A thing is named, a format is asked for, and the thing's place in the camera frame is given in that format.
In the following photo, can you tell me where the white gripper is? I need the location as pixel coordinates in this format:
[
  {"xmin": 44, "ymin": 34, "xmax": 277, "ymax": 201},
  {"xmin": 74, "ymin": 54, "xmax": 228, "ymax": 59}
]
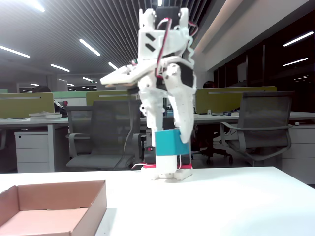
[{"xmin": 136, "ymin": 56, "xmax": 197, "ymax": 144}]

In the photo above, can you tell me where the blue cube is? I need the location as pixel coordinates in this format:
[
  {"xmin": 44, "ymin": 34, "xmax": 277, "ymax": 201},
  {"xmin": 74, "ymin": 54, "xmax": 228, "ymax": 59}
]
[{"xmin": 155, "ymin": 129, "xmax": 191, "ymax": 157}]

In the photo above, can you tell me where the white robot base red clamp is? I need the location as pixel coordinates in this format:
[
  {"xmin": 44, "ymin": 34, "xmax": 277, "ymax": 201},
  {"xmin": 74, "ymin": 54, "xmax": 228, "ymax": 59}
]
[{"xmin": 141, "ymin": 154, "xmax": 194, "ymax": 182}]

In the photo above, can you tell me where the brown cardboard box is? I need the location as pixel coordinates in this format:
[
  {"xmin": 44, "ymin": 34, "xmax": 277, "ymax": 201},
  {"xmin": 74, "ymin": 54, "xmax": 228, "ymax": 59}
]
[{"xmin": 0, "ymin": 180, "xmax": 108, "ymax": 236}]

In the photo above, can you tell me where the olive green desk partition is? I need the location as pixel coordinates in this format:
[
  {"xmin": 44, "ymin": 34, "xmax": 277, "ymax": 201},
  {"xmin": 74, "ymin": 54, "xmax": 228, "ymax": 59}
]
[
  {"xmin": 195, "ymin": 86, "xmax": 278, "ymax": 115},
  {"xmin": 86, "ymin": 90, "xmax": 139, "ymax": 107},
  {"xmin": 0, "ymin": 92, "xmax": 55, "ymax": 119}
]

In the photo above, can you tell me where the black swivel chair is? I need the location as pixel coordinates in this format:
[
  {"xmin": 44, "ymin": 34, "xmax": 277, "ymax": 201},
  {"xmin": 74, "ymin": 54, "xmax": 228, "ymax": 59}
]
[{"xmin": 194, "ymin": 122, "xmax": 234, "ymax": 166}]

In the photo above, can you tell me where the grey mesh office chair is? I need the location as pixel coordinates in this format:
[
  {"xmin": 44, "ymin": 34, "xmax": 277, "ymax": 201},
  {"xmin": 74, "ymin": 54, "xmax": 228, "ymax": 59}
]
[
  {"xmin": 65, "ymin": 99, "xmax": 149, "ymax": 171},
  {"xmin": 220, "ymin": 91, "xmax": 295, "ymax": 168}
]

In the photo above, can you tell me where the stack of books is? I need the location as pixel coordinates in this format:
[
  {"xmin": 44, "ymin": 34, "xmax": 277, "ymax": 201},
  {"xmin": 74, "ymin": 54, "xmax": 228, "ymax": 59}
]
[{"xmin": 28, "ymin": 111, "xmax": 63, "ymax": 120}]

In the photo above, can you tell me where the white office desk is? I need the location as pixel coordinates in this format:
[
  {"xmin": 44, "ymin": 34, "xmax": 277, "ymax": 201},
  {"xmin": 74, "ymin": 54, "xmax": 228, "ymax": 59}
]
[
  {"xmin": 193, "ymin": 111, "xmax": 315, "ymax": 185},
  {"xmin": 0, "ymin": 117, "xmax": 148, "ymax": 173}
]

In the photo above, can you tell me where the white drawer cabinet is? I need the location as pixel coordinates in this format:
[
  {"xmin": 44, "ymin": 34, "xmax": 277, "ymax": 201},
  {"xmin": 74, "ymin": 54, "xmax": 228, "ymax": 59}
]
[{"xmin": 14, "ymin": 131, "xmax": 51, "ymax": 174}]

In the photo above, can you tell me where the white camera board mount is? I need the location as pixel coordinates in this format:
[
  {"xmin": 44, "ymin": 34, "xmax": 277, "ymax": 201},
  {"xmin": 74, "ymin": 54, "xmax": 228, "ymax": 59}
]
[{"xmin": 99, "ymin": 63, "xmax": 158, "ymax": 89}]

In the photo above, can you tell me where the white spiral cable wrap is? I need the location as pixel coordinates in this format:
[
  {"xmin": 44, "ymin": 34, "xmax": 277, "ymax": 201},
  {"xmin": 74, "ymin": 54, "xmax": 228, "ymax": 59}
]
[{"xmin": 185, "ymin": 23, "xmax": 199, "ymax": 65}]

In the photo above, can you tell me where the red white servo wire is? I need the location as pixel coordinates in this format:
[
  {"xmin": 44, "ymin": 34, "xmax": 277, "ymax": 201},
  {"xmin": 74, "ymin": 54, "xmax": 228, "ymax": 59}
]
[{"xmin": 156, "ymin": 17, "xmax": 174, "ymax": 80}]

